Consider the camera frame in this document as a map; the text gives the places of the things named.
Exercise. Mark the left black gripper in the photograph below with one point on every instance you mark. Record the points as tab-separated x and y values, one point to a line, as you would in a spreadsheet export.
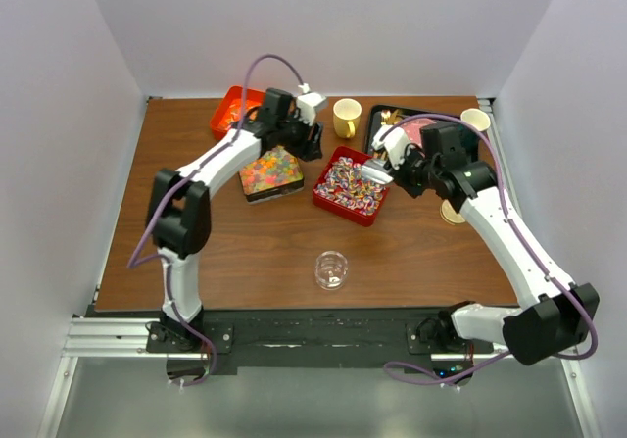
310	149

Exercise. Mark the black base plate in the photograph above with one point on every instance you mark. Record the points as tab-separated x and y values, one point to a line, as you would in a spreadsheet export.
309	338

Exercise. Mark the gold knife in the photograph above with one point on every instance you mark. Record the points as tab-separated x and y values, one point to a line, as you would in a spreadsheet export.
394	117

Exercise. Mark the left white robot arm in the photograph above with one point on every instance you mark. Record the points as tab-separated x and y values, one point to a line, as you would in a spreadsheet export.
179	218

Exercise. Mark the gold jar lid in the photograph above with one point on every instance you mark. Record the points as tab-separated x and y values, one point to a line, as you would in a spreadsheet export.
449	214

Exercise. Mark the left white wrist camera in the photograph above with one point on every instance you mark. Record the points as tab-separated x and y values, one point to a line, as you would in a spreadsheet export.
309	104

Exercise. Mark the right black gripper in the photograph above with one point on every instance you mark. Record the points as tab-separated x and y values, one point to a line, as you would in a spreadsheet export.
400	175

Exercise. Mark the gold fork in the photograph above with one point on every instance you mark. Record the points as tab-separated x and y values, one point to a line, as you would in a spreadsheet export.
385	116

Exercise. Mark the gold tin of gummies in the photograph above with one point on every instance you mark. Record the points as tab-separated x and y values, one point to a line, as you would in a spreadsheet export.
275	174

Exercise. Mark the dark green mug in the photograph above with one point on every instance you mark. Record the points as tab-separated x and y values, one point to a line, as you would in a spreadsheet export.
478	120

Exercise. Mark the red tray of lollipops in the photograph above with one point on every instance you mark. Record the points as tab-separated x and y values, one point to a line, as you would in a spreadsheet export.
340	189

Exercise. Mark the silver metal scoop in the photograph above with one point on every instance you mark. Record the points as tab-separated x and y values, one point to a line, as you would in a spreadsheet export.
374	170

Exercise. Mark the aluminium frame rail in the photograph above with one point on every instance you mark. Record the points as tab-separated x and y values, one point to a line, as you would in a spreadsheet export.
130	337

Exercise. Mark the black serving tray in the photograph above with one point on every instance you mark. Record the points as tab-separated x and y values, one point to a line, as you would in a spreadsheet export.
468	139

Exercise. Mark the yellow mug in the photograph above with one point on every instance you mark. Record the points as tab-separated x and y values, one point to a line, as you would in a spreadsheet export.
347	114

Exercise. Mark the pink dotted plate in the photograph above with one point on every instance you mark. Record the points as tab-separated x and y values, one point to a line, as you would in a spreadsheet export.
412	129

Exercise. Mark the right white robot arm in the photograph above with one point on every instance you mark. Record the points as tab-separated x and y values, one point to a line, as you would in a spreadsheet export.
554	316

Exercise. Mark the orange tray of candies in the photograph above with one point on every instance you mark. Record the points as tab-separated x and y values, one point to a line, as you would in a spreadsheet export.
229	109

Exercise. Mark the clear plastic jar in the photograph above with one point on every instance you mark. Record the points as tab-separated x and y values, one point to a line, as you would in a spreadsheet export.
331	270

